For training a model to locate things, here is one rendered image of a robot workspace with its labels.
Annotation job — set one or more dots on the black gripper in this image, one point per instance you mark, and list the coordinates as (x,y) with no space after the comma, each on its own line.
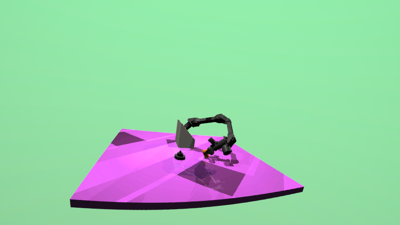
(212,149)

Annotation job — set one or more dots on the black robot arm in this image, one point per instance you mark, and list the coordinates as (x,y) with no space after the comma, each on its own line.
(227,142)

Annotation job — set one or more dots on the grey round pedestal with dark shaft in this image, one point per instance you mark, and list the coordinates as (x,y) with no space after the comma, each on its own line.
(179,155)

